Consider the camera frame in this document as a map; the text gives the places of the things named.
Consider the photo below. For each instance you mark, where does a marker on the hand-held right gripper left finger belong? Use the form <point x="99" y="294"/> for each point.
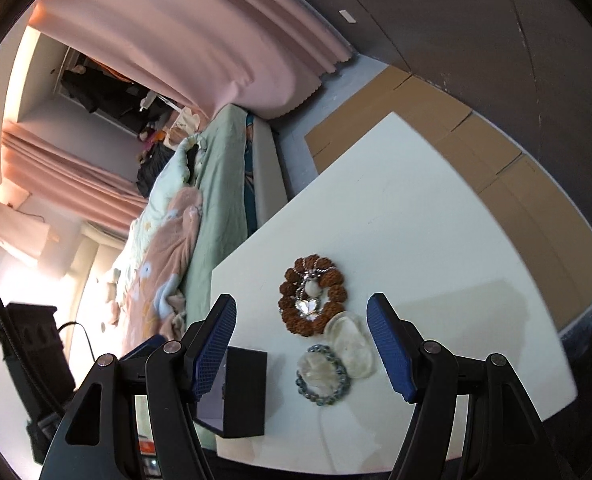
<point x="211" y="350"/>

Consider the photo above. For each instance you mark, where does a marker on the white organza pouch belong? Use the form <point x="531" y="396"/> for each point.
<point x="318" y="370"/>

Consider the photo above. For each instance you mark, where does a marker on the black square gift box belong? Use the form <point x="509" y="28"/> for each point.
<point x="246" y="390"/>

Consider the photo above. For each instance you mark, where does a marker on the beige padded headboard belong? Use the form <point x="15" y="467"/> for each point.
<point x="91" y="247"/>

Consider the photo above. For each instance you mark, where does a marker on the black clothes pile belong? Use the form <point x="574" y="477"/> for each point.
<point x="151" y="170"/>

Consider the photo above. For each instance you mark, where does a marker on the white table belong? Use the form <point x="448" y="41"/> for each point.
<point x="426" y="210"/>

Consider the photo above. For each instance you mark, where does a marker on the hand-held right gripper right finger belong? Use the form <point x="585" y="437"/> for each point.
<point x="391" y="350"/>

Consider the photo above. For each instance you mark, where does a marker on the white drying rack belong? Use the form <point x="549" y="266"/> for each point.
<point x="151" y="100"/>

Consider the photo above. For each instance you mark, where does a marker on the white fabric bag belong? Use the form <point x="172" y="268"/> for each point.
<point x="186" y="122"/>

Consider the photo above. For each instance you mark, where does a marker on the colourful printed bed sheet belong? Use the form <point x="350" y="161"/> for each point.
<point x="248" y="170"/>

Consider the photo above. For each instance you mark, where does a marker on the clear plastic bags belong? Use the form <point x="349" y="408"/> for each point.
<point x="351" y="345"/>

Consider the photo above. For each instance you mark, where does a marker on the hanging black clothes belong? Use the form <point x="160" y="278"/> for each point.
<point x="91" y="87"/>

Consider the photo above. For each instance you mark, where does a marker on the white wall socket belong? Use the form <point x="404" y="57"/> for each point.
<point x="347" y="15"/>

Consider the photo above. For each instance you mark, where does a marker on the flattened cardboard sheet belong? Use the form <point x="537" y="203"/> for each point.
<point x="541" y="220"/>
<point x="376" y="105"/>

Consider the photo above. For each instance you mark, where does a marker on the cream plush toy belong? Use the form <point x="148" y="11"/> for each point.
<point x="111" y="300"/>

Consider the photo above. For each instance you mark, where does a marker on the small black cloth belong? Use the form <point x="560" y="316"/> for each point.
<point x="192" y="156"/>

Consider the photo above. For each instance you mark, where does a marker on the bed with green sheet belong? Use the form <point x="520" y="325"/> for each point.
<point x="216" y="200"/>

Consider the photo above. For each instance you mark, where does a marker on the pale green quilt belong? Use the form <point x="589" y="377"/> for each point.
<point x="161" y="185"/>

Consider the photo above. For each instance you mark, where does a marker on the wide pink curtain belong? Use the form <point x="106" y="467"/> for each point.
<point x="201" y="25"/>

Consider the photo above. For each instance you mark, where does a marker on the pink printed fleece blanket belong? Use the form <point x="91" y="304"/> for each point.
<point x="171" y="255"/>

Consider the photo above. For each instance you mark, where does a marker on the white hanging cloth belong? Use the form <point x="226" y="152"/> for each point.
<point x="16" y="230"/>

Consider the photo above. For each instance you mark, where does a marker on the narrow pink curtain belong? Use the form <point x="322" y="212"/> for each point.
<point x="76" y="180"/>

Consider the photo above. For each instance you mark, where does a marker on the hanging orange jacket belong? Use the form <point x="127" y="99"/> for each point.
<point x="108" y="66"/>

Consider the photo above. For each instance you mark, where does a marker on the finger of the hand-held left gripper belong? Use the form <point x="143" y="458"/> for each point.
<point x="143" y="350"/>

